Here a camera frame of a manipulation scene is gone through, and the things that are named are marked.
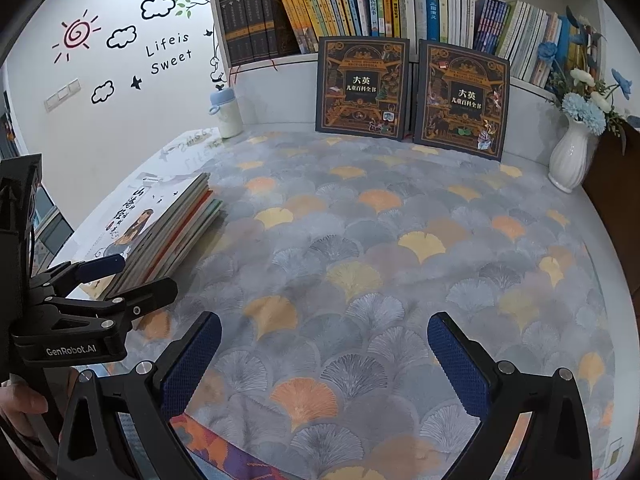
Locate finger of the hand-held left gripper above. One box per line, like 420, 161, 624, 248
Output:
20, 276, 179, 334
30, 254, 126, 297

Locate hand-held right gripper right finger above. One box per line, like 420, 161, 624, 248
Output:
426, 311, 594, 480

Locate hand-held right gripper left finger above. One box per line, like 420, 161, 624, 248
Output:
56, 311, 223, 480

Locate stack of thin books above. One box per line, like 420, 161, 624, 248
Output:
75, 171, 224, 301

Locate person's left hand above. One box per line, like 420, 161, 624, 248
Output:
0, 377, 49, 438

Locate white bottle with blue lid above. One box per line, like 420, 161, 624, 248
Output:
208, 85, 245, 140

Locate white ribbed vase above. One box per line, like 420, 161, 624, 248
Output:
548, 112, 594, 192

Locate brown wooden cabinet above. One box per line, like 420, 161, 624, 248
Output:
581, 119, 640, 256

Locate dark ornate encyclopedia book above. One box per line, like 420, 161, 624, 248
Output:
413, 39, 511, 162
315, 36, 410, 140

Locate blue and white flowers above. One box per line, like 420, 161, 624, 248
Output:
547, 6, 640, 153

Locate row of white blue spines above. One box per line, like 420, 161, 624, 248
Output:
413, 0, 603, 90

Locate row of yellow spines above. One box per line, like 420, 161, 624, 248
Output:
276, 0, 407, 55

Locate white bookshelf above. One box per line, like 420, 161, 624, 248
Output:
204, 0, 616, 126

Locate white light switch panel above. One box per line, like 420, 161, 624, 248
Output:
43, 77, 81, 113

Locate red sun wall sticker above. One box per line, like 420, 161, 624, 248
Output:
52, 9, 102, 64

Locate black lettering wall sticker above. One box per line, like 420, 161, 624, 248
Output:
145, 32, 193, 77

